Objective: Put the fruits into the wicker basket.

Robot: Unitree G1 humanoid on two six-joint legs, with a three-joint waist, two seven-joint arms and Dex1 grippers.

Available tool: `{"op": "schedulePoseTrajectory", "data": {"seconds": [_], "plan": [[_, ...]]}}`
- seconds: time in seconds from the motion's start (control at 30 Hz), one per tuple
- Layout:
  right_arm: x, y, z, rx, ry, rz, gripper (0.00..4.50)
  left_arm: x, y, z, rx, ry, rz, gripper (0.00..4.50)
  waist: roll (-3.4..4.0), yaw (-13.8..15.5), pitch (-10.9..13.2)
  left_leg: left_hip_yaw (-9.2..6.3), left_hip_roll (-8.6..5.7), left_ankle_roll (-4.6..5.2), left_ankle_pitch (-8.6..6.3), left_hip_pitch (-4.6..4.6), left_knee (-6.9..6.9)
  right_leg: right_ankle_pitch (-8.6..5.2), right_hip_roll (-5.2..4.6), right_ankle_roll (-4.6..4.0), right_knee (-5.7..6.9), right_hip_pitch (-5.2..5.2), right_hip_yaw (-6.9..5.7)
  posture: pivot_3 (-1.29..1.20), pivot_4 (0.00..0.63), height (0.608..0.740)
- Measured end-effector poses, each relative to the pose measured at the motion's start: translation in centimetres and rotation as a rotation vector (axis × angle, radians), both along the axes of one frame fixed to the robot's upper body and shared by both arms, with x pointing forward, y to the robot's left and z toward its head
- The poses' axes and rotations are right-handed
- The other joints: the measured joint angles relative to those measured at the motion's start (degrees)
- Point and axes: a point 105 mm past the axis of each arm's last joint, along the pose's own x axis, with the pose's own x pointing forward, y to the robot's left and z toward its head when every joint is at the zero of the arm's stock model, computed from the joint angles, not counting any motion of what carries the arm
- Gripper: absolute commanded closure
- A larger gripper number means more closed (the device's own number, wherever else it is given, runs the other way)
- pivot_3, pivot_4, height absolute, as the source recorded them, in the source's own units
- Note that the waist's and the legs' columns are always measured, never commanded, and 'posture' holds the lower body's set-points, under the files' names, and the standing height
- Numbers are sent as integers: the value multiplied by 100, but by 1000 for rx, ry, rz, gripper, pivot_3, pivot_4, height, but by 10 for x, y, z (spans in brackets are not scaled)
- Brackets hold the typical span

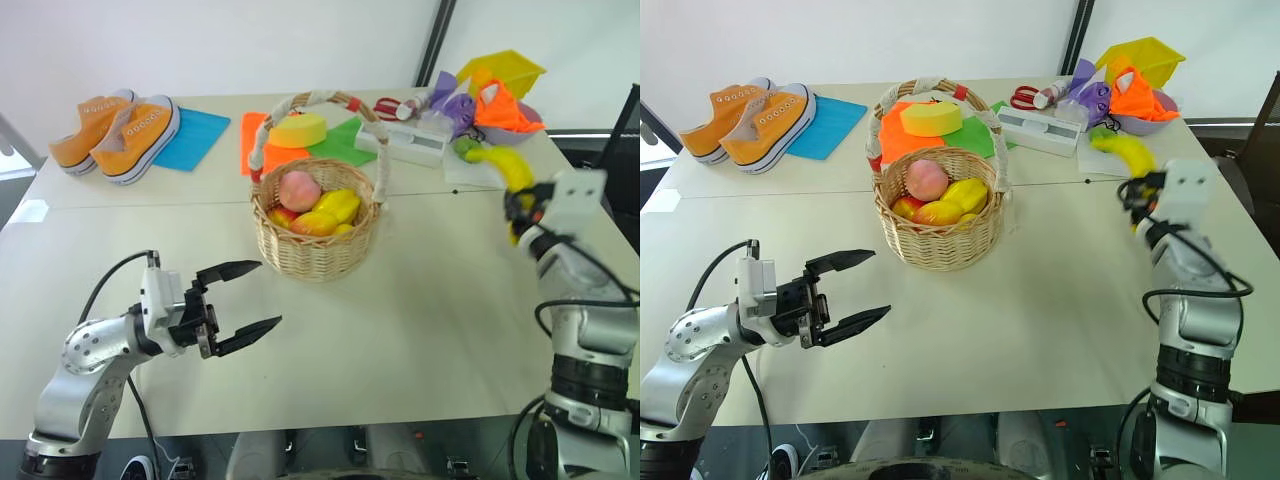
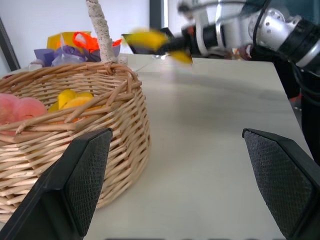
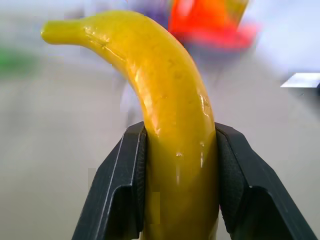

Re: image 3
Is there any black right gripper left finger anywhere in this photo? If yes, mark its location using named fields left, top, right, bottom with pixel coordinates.
left=71, top=120, right=148, bottom=240

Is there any white flat panel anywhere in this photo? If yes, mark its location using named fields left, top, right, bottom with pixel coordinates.
left=280, top=72, right=320, bottom=88

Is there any yellow banana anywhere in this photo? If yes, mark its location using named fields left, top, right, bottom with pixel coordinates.
left=40, top=9, right=222, bottom=240

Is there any orange traffic cone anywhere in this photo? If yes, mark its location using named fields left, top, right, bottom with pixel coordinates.
left=167, top=0, right=258, bottom=52

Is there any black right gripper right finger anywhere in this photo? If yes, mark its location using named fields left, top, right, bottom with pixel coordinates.
left=214, top=121, right=319, bottom=240

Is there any green object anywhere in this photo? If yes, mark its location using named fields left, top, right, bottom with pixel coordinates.
left=0, top=47, right=38, bottom=72

